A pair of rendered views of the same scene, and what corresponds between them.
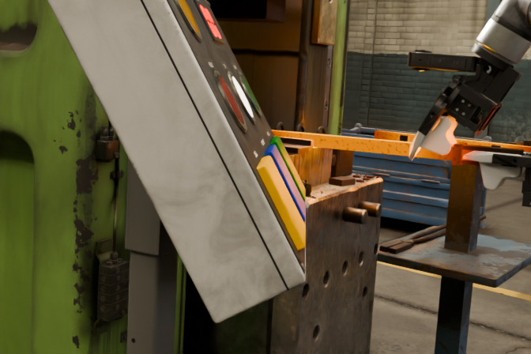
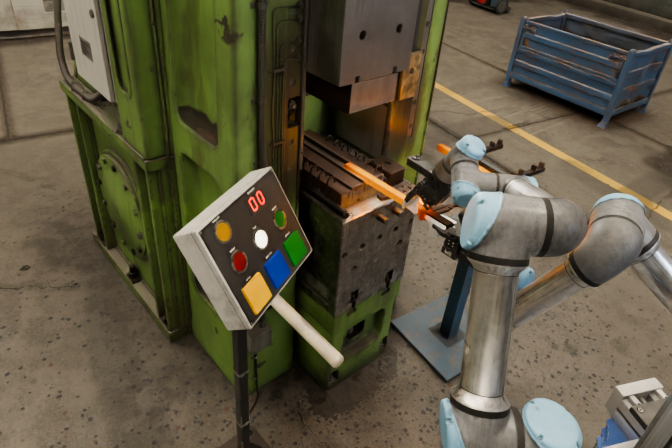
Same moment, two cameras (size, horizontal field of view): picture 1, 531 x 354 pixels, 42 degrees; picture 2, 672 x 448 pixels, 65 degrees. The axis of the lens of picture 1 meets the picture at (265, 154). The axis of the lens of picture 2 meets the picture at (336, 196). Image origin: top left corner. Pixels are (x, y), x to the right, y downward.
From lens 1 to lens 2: 97 cm
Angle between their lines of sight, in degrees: 31
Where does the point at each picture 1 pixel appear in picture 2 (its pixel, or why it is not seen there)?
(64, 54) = (227, 159)
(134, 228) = not seen: hidden behind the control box
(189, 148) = (215, 286)
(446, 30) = not seen: outside the picture
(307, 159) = (360, 189)
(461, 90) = (423, 189)
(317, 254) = (353, 239)
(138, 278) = not seen: hidden behind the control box
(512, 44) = (446, 177)
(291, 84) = (383, 120)
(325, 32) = (407, 92)
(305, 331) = (344, 270)
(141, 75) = (200, 264)
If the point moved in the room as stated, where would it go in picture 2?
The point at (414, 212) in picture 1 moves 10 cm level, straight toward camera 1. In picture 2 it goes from (581, 98) to (579, 102)
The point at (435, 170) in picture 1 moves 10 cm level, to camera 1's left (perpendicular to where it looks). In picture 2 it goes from (607, 69) to (595, 67)
